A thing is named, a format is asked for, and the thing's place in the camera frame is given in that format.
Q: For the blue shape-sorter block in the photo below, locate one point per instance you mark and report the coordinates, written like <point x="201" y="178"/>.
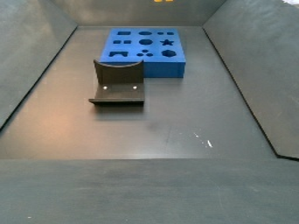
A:
<point x="157" y="46"/>

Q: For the black curved holder stand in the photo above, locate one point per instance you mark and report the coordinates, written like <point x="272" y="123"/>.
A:
<point x="121" y="83"/>

